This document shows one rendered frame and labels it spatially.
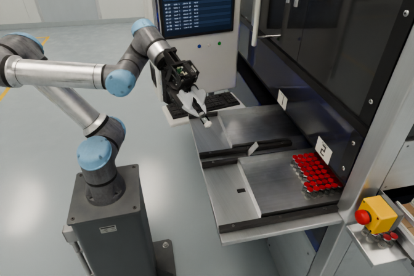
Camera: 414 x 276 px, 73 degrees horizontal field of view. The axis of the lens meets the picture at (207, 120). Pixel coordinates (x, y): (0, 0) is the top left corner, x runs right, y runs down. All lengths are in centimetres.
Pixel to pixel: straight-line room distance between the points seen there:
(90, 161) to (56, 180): 153
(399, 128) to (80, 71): 84
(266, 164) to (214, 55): 75
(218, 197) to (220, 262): 91
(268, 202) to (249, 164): 19
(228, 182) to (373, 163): 47
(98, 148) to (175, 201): 118
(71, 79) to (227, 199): 62
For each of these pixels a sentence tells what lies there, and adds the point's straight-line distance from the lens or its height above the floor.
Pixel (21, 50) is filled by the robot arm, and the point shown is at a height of 133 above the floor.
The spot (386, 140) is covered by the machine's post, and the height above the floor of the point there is 122.
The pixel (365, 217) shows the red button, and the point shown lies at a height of 101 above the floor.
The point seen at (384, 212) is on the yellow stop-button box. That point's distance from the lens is 91.
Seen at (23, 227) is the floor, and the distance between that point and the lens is 234.
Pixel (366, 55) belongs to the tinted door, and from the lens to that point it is 86.
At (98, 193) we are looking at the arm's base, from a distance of 113.
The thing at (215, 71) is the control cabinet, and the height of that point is 94.
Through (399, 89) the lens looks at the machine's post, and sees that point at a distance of 77.
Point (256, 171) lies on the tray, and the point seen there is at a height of 88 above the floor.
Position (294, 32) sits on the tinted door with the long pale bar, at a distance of 118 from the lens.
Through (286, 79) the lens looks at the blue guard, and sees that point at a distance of 123.
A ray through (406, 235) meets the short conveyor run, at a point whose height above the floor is 93.
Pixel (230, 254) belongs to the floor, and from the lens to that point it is 190.
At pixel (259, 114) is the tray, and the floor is 88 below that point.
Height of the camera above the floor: 166
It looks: 35 degrees down
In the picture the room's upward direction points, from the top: straight up
